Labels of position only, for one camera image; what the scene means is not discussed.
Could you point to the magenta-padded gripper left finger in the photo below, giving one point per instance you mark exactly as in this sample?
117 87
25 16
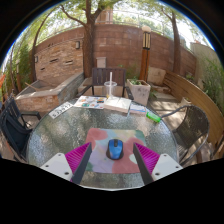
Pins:
58 165

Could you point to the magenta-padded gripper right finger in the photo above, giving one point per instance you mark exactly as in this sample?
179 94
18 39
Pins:
165 165

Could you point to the blue and black computer mouse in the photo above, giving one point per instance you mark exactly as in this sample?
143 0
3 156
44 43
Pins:
115 150

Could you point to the floral pastel mouse pad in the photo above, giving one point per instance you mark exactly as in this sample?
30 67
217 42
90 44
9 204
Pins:
100 143

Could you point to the brown wicker metal chair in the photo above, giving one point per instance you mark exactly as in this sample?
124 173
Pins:
195 126

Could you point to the small green box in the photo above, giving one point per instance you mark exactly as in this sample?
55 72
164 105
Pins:
153 116

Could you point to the black slatted rocking chair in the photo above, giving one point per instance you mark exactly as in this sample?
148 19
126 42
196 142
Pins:
13 130

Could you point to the small blue white booklet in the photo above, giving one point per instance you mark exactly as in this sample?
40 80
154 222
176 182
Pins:
138 109

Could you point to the stone raised garden bed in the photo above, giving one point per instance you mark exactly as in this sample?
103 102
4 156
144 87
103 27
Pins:
46 98

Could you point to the colourful picture sheet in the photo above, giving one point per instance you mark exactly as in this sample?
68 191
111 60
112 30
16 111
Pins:
89 102

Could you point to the beige concrete planter box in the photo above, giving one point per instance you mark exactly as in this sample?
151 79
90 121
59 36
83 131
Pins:
140 93

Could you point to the white open book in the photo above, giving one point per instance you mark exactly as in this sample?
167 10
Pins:
117 104

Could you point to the curved wooden bench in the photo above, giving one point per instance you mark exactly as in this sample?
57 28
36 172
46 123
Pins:
186 90

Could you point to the clear plastic cup with straw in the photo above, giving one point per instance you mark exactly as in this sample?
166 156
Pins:
110 90

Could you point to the dark wooden slatted chair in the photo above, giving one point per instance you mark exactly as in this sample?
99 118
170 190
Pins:
100 77

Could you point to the thick forked tree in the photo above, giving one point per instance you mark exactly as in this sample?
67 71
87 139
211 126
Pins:
88 50

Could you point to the slim leaning tree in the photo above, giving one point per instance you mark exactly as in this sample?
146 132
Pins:
176 46

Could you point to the wooden garden lamp post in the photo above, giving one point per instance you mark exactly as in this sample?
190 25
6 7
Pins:
145 60

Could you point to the dark wall lamp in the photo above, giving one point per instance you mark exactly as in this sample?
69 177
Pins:
77 45
36 59

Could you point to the grey wall utility box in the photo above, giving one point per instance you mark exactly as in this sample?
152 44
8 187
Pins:
101 62

